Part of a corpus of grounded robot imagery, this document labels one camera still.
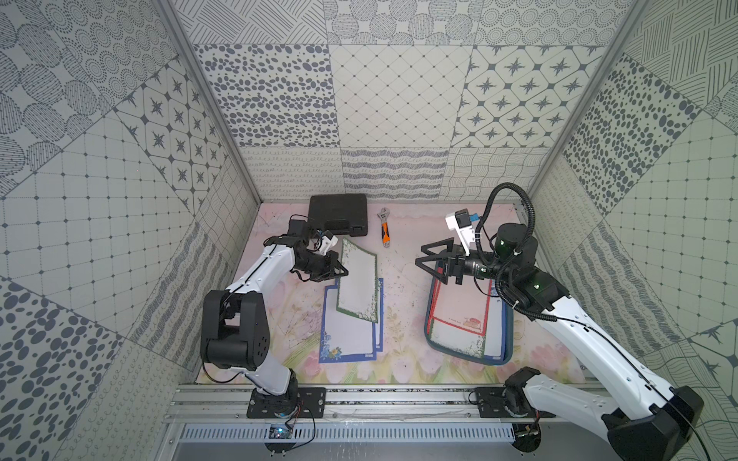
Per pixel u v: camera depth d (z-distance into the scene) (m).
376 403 0.75
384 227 1.12
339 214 1.15
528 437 0.73
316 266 0.75
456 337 0.84
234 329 0.45
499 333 0.83
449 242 0.64
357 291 0.92
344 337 0.85
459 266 0.55
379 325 0.88
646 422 0.38
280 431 0.72
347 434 0.70
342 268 0.85
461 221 0.56
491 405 0.73
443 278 0.57
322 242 0.77
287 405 0.67
